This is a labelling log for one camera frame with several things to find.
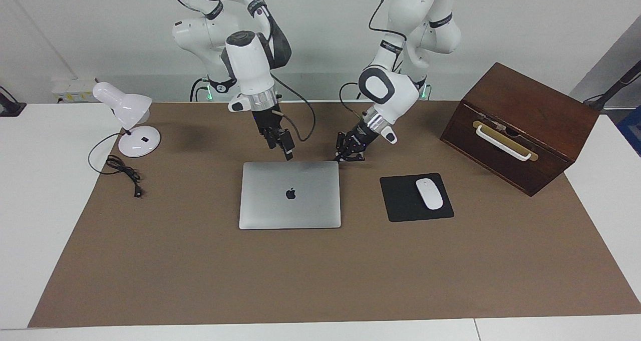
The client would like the grey Apple laptop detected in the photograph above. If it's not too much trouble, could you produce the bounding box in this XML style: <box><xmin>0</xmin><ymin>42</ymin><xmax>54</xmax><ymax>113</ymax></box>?
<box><xmin>238</xmin><ymin>161</ymin><xmax>342</xmax><ymax>230</ymax></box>

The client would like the black mouse pad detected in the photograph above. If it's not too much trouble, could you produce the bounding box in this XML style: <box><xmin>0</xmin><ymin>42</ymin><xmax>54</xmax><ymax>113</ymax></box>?
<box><xmin>379</xmin><ymin>173</ymin><xmax>455</xmax><ymax>223</ymax></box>

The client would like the white computer mouse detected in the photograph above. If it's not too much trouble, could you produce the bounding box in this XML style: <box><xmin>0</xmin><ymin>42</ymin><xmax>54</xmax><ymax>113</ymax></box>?
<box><xmin>415</xmin><ymin>178</ymin><xmax>445</xmax><ymax>211</ymax></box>

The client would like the brown table mat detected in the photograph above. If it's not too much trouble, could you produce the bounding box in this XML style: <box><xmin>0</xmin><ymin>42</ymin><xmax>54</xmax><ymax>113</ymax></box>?
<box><xmin>28</xmin><ymin>101</ymin><xmax>641</xmax><ymax>328</ymax></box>

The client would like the white desk lamp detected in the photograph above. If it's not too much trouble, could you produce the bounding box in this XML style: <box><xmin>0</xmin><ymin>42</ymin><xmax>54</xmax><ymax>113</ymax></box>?
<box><xmin>92</xmin><ymin>82</ymin><xmax>162</xmax><ymax>158</ymax></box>

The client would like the dark wooden box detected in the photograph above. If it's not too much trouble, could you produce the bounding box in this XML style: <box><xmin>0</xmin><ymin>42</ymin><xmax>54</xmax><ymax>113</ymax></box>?
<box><xmin>440</xmin><ymin>62</ymin><xmax>600</xmax><ymax>197</ymax></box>

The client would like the black table clamp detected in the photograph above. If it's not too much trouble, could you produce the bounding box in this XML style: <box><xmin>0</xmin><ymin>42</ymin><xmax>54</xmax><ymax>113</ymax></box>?
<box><xmin>0</xmin><ymin>86</ymin><xmax>27</xmax><ymax>118</ymax></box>

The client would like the black stand pole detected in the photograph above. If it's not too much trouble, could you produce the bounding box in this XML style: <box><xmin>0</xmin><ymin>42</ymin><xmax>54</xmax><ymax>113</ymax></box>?
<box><xmin>583</xmin><ymin>60</ymin><xmax>641</xmax><ymax>113</ymax></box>

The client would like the blue crate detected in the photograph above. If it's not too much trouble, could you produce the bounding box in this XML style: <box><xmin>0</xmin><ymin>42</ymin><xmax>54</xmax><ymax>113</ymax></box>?
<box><xmin>616</xmin><ymin>106</ymin><xmax>641</xmax><ymax>157</ymax></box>

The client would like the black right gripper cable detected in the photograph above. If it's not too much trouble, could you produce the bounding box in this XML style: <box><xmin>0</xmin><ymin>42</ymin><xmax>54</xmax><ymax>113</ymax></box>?
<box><xmin>270</xmin><ymin>73</ymin><xmax>317</xmax><ymax>143</ymax></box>

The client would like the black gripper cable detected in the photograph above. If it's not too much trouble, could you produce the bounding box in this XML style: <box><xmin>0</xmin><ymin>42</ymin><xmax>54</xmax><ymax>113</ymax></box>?
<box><xmin>339</xmin><ymin>0</ymin><xmax>399</xmax><ymax>126</ymax></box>
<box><xmin>270</xmin><ymin>73</ymin><xmax>317</xmax><ymax>143</ymax></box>

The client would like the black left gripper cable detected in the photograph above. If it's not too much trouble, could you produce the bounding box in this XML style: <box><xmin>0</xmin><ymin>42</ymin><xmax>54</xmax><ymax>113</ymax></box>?
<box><xmin>339</xmin><ymin>0</ymin><xmax>399</xmax><ymax>126</ymax></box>

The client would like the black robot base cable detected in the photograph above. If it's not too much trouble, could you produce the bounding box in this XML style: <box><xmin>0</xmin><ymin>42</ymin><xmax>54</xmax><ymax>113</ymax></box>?
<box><xmin>189</xmin><ymin>78</ymin><xmax>209</xmax><ymax>103</ymax></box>

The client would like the white box handle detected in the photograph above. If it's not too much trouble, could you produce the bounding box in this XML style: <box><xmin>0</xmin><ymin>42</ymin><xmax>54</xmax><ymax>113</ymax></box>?
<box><xmin>475</xmin><ymin>124</ymin><xmax>532</xmax><ymax>161</ymax></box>

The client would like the black lamp power cable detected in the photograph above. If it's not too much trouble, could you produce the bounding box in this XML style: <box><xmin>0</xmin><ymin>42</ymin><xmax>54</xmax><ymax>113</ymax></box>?
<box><xmin>88</xmin><ymin>132</ymin><xmax>144</xmax><ymax>199</ymax></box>

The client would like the brass handle plate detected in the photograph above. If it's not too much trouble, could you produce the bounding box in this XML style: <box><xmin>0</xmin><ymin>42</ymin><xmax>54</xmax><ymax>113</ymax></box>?
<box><xmin>472</xmin><ymin>120</ymin><xmax>539</xmax><ymax>162</ymax></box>

